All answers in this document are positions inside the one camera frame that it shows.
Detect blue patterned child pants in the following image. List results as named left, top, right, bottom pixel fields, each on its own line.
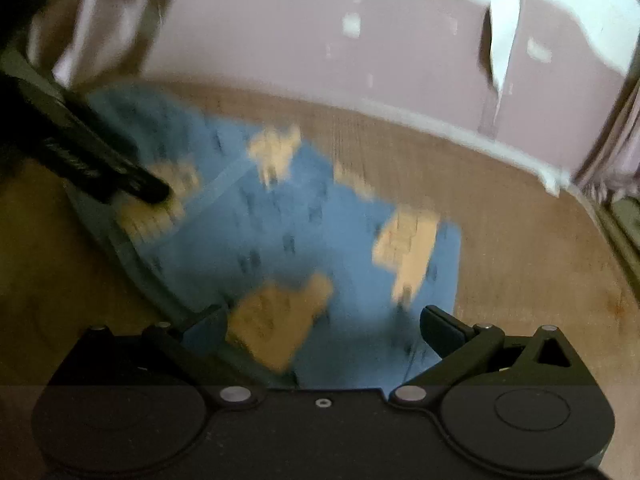
left=75, top=86, right=461, bottom=390

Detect pink curtain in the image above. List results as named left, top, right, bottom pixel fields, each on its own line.
left=574, top=44, right=639, bottom=204

